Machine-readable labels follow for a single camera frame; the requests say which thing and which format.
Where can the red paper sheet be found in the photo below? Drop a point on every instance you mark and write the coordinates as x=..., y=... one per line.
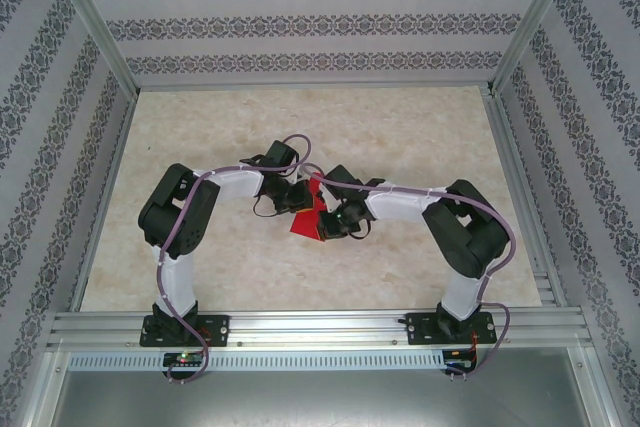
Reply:
x=305, y=227

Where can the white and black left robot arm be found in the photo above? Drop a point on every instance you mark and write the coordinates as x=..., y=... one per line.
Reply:
x=175, y=287

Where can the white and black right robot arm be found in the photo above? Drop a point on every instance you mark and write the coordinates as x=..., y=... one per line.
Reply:
x=465, y=297

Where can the small black controller board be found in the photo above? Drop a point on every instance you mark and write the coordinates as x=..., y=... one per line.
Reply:
x=182, y=359
x=460, y=357

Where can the long aluminium mounting rail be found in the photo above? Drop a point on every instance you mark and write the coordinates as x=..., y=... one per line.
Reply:
x=310, y=327

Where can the short aluminium cross rail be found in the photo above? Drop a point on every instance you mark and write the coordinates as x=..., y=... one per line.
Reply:
x=310, y=84

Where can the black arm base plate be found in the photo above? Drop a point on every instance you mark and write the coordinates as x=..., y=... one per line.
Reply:
x=417, y=329
x=220, y=329

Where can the aluminium side rail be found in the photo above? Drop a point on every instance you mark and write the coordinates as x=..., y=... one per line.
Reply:
x=99, y=207
x=522, y=207

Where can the aluminium frame post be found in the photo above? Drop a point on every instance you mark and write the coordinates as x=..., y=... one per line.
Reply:
x=532, y=22
x=95, y=22

